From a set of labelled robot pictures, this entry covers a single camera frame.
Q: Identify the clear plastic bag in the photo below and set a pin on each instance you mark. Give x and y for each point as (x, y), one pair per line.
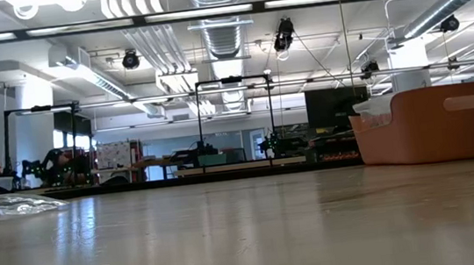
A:
(371, 111)
(6, 205)

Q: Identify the teal box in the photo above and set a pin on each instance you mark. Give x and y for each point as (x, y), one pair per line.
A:
(211, 159)

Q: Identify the large black monitor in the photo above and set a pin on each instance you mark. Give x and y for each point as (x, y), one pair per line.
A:
(331, 109)

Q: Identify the white ceiling pipe bundle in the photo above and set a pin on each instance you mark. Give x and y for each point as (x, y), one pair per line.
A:
(152, 44)

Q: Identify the white patterned board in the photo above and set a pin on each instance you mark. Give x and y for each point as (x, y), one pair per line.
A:
(113, 154)

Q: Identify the person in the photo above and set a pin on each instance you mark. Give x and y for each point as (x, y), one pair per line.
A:
(63, 158)

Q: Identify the orange plastic bin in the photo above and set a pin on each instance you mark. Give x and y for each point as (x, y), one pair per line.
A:
(422, 135)

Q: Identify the black background rig frame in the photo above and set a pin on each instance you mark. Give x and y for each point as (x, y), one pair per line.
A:
(7, 139)
(200, 127)

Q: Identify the white rectangular air duct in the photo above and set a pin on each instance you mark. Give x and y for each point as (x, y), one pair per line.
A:
(80, 69)

